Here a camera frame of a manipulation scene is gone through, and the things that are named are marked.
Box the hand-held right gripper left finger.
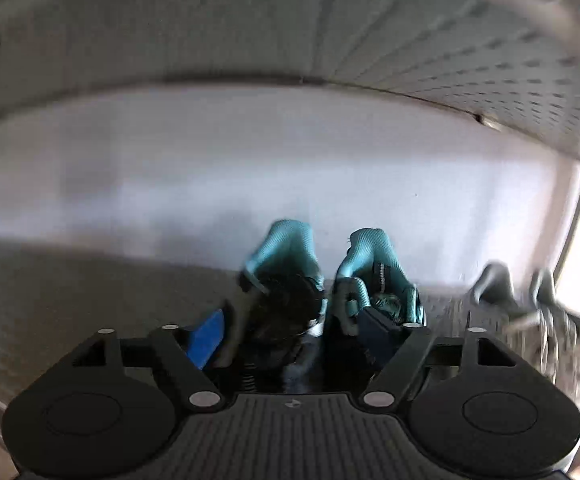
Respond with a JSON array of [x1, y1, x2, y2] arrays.
[[71, 309, 227, 410]]

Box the teal and black shoe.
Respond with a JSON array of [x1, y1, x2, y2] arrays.
[[220, 219, 329, 397], [326, 227, 431, 392]]

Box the white grey sneaker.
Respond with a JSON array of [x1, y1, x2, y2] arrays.
[[526, 269, 580, 386]]

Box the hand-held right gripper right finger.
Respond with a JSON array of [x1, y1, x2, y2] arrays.
[[359, 307, 517, 410]]

